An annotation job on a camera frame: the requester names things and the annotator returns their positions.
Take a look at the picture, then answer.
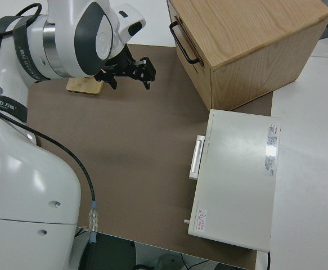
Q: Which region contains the thin black cable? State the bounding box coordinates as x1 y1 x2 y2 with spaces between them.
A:
0 2 43 41

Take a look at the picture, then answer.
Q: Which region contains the gray round object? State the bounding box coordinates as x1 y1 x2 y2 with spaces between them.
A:
154 252 187 270

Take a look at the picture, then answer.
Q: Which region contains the wooden drawer cabinet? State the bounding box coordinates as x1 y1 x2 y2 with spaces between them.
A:
166 0 328 112

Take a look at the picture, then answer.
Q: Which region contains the brown table mat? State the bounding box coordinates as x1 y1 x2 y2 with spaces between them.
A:
25 43 274 270

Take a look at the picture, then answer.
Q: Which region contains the black cable with metal connector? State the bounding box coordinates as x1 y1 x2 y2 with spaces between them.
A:
0 108 100 270

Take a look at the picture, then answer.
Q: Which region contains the black round base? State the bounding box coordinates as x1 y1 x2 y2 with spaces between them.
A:
78 232 137 270

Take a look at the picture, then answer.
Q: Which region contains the small bamboo board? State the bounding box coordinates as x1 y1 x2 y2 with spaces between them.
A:
66 76 104 97

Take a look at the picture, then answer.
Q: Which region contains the white oven door handle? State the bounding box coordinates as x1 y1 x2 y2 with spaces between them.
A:
188 135 206 181

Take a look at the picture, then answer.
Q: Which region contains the black drawer handle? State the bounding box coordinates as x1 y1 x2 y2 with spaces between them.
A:
169 21 201 65

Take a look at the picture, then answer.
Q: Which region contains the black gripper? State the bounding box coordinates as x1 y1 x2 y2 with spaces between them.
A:
94 46 157 91

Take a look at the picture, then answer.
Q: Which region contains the white countertop oven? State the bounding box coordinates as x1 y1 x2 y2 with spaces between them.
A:
183 109 282 253

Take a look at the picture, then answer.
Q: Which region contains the black strap with white print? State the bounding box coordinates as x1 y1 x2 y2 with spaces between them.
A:
12 16 45 83
0 94 29 124

